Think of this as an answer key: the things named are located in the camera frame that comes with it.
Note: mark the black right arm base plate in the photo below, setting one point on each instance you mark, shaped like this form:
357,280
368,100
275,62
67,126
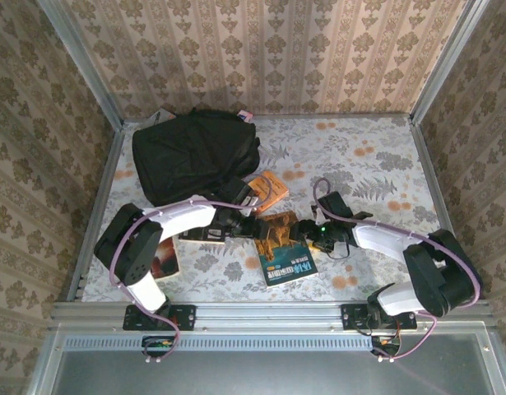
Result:
351,317

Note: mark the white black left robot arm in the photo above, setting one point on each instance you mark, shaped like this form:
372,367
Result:
182,218

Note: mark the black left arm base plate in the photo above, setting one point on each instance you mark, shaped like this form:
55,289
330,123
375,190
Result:
184,317

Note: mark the teal landscape cover book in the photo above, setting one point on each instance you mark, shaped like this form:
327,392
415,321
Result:
285,263

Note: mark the floral table cover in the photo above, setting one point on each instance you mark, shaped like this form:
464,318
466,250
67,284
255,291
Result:
219,288

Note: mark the aluminium corner post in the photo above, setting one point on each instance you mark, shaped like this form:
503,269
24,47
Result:
448,61
86,61

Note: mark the black backpack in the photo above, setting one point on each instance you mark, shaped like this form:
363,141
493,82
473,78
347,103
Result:
187,164

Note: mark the thin aluminium wall rail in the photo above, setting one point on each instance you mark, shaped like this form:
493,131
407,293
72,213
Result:
359,118

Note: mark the steel sheet panel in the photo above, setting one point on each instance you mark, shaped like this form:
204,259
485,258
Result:
256,374

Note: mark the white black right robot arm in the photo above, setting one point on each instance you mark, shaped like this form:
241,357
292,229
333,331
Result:
384,243

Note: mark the dark red paperback book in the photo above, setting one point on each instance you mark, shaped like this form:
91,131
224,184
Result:
166,263

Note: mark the grey case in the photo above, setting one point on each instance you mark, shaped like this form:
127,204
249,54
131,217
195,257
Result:
160,117

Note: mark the black book with barcode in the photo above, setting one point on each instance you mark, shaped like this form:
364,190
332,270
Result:
195,235

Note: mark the aluminium side rail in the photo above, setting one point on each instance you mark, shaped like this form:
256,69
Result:
109,164
433,185

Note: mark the aluminium frame rail with mounts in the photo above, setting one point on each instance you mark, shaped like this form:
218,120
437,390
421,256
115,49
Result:
269,314

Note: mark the orange cover book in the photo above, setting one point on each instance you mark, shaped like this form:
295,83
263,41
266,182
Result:
277,187

